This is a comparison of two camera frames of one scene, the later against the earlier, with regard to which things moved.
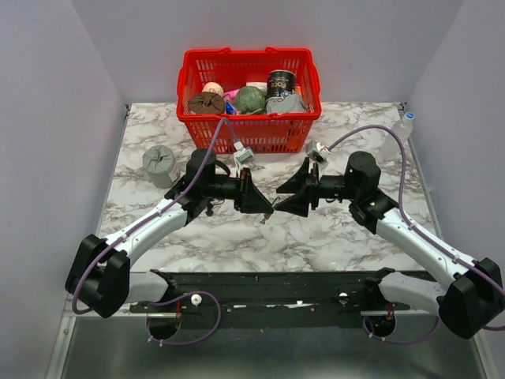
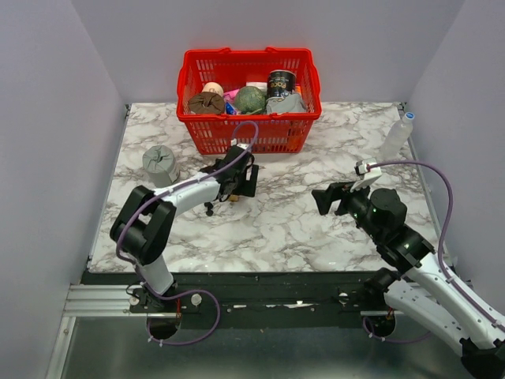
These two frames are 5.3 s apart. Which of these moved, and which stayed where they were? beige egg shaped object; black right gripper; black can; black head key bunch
Moved: black right gripper
Stayed: black can; beige egg shaped object; black head key bunch
